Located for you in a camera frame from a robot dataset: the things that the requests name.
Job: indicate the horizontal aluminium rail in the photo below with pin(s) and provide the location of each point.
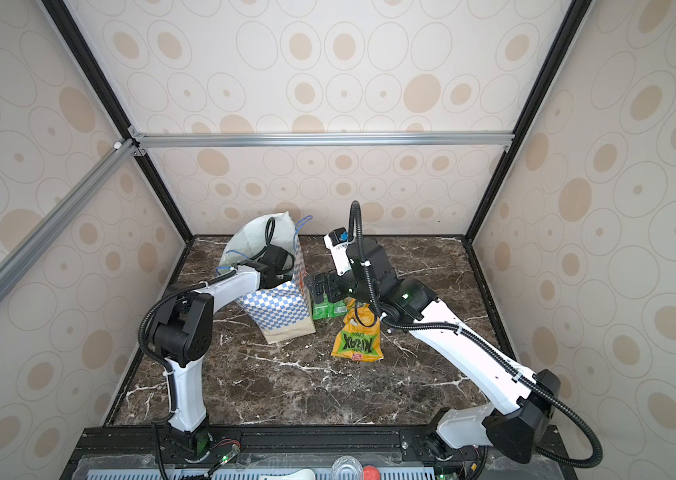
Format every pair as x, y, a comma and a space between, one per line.
330, 139

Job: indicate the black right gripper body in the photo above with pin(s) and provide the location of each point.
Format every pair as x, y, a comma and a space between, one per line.
336, 287

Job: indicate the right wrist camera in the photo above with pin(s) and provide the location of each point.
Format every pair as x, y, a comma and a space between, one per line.
337, 241

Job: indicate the left slanted aluminium rail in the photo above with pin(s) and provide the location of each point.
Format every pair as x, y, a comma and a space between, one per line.
25, 255

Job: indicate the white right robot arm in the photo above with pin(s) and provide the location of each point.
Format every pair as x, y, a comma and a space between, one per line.
521, 402

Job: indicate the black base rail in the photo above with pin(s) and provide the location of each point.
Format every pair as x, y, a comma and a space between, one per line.
258, 452

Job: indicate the clear plastic bottle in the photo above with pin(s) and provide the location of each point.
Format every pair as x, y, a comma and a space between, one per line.
347, 468

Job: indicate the yellow green snack packet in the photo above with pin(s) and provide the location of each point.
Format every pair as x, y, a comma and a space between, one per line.
360, 337

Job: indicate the red cap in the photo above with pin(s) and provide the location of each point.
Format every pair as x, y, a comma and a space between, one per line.
371, 473

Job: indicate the green chips snack packet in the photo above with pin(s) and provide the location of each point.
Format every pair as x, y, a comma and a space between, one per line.
324, 308

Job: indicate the blue checkered paper bag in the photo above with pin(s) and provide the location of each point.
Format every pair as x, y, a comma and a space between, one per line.
281, 306

